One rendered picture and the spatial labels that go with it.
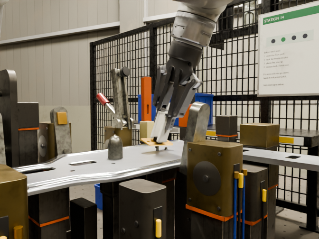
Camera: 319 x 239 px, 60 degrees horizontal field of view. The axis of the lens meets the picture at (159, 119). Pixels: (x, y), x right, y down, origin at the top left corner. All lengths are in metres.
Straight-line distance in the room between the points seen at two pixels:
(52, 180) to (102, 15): 4.73
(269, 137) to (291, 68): 0.37
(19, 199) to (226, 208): 0.32
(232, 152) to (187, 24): 0.28
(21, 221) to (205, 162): 0.30
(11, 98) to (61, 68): 4.92
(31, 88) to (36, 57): 0.62
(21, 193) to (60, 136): 0.41
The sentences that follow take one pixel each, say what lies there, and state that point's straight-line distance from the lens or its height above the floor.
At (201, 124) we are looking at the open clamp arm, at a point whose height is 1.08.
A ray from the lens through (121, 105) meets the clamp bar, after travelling 0.79.
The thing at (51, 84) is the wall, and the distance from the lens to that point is 5.74.
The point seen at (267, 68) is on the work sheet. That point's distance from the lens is 1.12.
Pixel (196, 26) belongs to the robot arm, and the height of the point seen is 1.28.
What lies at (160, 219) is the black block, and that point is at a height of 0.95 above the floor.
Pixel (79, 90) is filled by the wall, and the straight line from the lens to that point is 5.23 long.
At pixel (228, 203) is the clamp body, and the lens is 0.49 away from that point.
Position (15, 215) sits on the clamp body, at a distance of 0.30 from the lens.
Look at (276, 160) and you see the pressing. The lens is 0.63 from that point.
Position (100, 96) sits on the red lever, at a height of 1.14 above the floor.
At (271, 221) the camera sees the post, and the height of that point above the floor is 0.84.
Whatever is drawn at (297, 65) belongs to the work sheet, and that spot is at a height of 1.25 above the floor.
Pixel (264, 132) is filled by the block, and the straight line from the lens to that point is 0.78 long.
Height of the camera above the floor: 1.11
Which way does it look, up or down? 3 degrees down
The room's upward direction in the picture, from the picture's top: straight up
